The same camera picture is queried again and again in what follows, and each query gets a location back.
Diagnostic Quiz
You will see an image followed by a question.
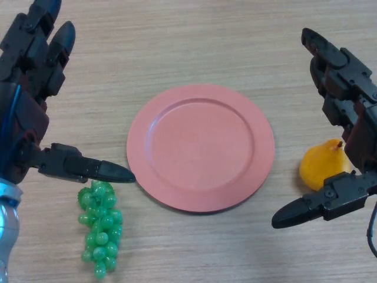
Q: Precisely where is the green grape bunch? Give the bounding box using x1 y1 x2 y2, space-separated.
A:
77 178 124 280

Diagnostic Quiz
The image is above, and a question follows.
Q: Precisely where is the pink round plate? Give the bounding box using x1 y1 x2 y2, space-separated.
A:
126 83 276 215

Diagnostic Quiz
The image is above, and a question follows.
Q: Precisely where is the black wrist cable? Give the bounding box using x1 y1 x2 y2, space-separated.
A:
366 200 377 256

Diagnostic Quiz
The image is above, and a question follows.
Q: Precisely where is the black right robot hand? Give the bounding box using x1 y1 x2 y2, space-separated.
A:
271 28 377 230

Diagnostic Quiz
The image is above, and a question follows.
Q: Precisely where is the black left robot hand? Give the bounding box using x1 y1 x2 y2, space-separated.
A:
0 0 137 186

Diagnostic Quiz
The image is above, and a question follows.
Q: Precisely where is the yellow pear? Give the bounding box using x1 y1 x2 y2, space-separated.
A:
299 139 353 192

